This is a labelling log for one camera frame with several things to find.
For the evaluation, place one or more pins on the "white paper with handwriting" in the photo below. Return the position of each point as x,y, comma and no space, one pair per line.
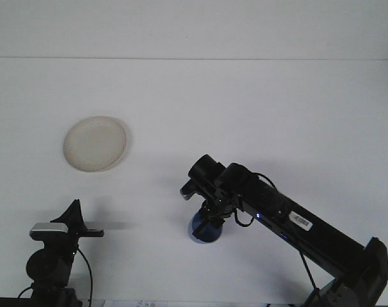
136,303

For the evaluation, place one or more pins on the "pale round plate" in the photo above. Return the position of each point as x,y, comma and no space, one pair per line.
94,144

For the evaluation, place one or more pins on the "pale blue cup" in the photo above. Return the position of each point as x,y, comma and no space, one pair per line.
214,237

